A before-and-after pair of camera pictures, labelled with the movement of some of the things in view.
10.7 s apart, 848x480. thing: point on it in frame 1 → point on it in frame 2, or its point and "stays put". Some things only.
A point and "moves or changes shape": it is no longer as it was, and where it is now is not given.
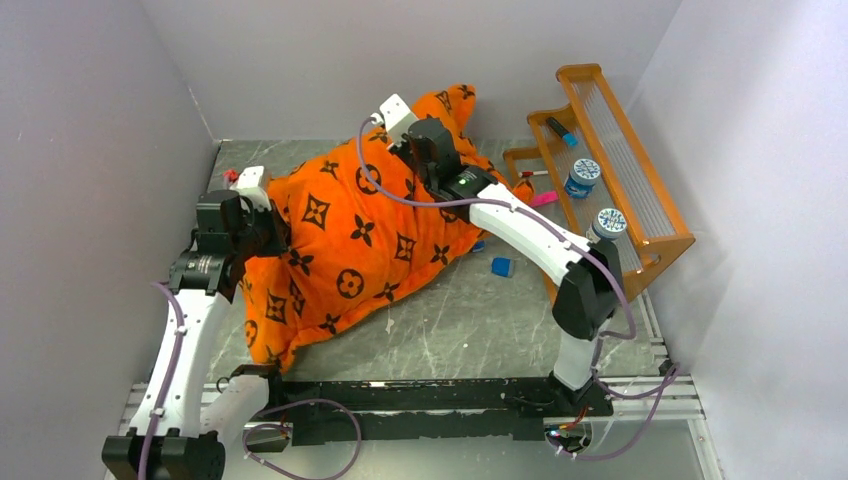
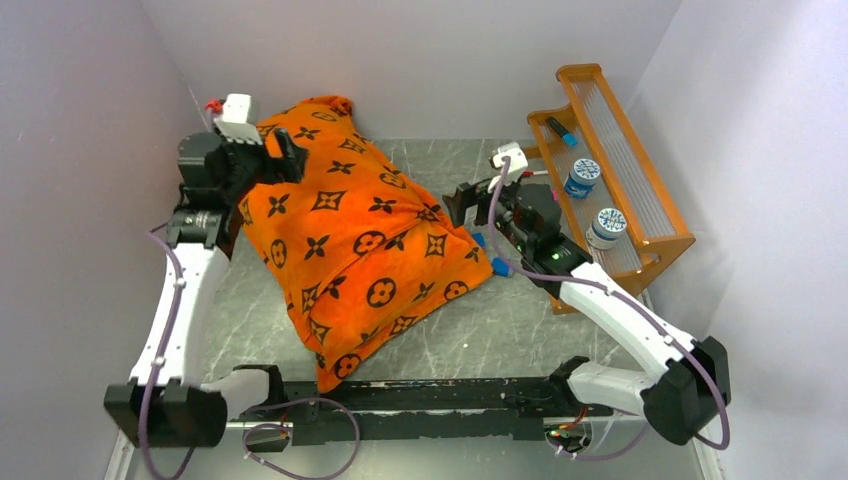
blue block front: [501, 266] stays put
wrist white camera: [248, 185] → [233, 121]
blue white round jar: [582, 178] stays put
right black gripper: [400, 149] → [465, 196]
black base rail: [425, 409] stays put
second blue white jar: [609, 223] stays put
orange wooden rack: [593, 162] stays put
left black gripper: [281, 239] → [288, 168]
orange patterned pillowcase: [361, 225] moves or changes shape
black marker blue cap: [568, 137] stays put
